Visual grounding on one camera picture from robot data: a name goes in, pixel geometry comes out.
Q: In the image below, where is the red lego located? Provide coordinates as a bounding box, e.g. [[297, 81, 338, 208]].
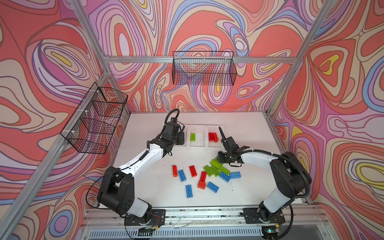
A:
[[208, 133, 215, 142], [214, 133, 219, 143], [198, 171, 207, 190], [172, 165, 178, 178], [189, 166, 198, 178]]

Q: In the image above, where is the blue lego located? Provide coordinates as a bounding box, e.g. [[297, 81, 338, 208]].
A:
[[230, 172, 242, 179], [186, 185, 193, 199], [178, 170, 187, 182], [206, 182, 219, 193], [219, 172, 231, 183]]

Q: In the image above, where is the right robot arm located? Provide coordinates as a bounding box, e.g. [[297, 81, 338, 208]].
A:
[[217, 127, 312, 223]]

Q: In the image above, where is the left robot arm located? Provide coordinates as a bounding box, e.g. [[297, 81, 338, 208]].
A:
[[97, 118, 185, 221]]

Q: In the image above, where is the right white bin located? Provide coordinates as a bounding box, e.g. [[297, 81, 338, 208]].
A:
[[205, 125, 224, 151]]

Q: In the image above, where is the white bin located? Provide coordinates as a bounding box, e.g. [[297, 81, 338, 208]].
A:
[[186, 125, 206, 151], [205, 125, 224, 151]]

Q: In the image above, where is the green lego long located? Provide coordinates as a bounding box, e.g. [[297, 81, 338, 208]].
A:
[[210, 160, 230, 175]]

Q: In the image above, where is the middle white bin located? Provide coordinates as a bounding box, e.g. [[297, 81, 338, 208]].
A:
[[186, 125, 206, 151]]

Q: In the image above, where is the blue lego under pile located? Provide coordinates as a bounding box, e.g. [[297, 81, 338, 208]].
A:
[[219, 172, 231, 183]]

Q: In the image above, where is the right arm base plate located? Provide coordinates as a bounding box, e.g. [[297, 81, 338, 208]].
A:
[[240, 208, 286, 225]]

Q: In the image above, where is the black wire basket back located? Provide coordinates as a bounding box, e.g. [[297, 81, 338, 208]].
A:
[[172, 51, 238, 86]]

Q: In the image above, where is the black wire basket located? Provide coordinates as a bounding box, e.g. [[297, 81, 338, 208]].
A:
[[172, 51, 238, 86], [61, 83, 128, 155]]

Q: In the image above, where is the black wire basket left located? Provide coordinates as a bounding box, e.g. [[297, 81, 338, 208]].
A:
[[61, 83, 128, 155]]

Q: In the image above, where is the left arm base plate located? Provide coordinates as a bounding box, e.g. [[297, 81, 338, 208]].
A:
[[124, 209, 166, 227]]

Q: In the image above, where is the aluminium front rail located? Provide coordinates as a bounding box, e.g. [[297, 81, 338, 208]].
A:
[[80, 205, 331, 232]]

